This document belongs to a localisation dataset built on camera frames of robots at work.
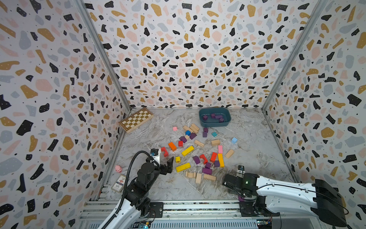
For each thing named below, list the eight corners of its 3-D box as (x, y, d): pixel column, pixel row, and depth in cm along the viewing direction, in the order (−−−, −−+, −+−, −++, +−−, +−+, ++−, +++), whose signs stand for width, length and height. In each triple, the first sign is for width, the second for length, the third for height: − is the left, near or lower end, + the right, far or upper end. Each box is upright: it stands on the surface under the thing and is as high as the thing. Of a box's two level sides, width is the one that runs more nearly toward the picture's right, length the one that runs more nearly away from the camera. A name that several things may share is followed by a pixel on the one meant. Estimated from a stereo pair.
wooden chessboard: (119, 125, 112) (118, 122, 110) (146, 109, 124) (145, 106, 121) (127, 133, 107) (125, 130, 105) (154, 116, 119) (153, 113, 116)
